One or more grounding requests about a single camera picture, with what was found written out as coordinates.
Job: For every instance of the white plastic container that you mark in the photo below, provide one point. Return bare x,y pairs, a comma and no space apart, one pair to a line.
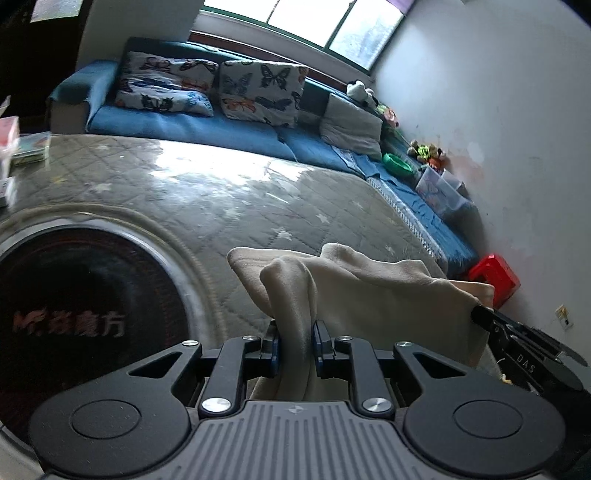
453,181

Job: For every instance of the window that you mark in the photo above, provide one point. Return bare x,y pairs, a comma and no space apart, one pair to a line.
300,23

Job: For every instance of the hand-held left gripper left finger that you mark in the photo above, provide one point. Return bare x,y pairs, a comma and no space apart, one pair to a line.
275,353

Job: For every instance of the grey pillow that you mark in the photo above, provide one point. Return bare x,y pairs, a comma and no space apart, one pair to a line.
351,127

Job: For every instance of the pink green plush toy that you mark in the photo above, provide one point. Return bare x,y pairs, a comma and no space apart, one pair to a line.
388,115

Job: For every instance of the purple window blind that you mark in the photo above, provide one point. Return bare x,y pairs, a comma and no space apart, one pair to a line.
401,5

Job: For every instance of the green booklet stack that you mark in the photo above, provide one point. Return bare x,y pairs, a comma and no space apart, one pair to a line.
31,148

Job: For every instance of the pink tissue box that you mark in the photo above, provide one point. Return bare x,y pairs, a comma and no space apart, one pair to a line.
8,143

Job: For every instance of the dark wooden door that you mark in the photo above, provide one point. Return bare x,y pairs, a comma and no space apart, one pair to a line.
27,60

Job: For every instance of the blue sofa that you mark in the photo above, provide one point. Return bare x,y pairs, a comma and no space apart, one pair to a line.
194,129

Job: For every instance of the brown plush toy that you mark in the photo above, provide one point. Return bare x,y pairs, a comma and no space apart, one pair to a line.
435,156

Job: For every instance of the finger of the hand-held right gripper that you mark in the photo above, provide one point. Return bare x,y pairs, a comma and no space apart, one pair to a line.
485,318

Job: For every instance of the flat butterfly print pillow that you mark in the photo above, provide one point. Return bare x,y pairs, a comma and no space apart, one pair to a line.
161,85

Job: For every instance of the panda plush toy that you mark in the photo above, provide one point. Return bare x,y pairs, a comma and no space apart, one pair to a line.
362,94

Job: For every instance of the red plastic stool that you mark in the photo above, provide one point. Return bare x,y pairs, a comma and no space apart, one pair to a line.
494,277

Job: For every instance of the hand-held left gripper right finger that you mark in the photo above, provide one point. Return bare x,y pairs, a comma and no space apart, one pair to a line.
318,353

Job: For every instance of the clear plastic storage box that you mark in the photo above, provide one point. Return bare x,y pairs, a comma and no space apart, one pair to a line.
436,194

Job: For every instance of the blue sofa blanket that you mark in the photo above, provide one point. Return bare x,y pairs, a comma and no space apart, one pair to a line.
443,240

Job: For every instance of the wall power socket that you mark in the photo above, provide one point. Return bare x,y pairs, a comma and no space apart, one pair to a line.
564,317

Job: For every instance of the cream shirt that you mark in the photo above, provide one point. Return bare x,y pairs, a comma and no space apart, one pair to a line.
369,295

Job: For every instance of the square butterfly print pillow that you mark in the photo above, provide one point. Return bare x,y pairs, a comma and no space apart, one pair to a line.
263,94

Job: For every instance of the green bowl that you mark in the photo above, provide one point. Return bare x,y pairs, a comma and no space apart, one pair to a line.
398,165

